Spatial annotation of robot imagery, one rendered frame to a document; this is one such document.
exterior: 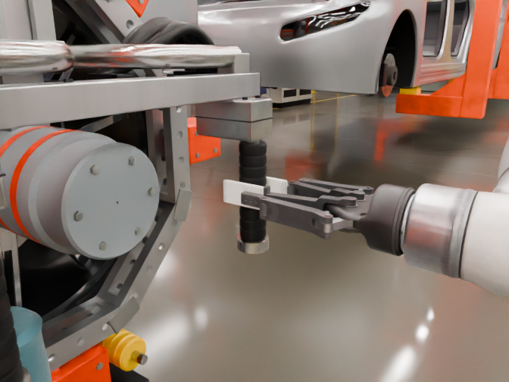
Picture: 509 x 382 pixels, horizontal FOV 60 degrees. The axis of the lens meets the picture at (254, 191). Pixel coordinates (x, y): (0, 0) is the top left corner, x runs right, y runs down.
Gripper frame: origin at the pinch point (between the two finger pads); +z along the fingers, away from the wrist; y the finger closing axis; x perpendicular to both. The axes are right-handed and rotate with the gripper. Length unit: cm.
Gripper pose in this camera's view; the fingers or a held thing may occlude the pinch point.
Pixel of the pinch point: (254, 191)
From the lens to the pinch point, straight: 57.7
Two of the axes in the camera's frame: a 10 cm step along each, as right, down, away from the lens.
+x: 0.0, -9.6, -3.0
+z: -8.2, -1.7, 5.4
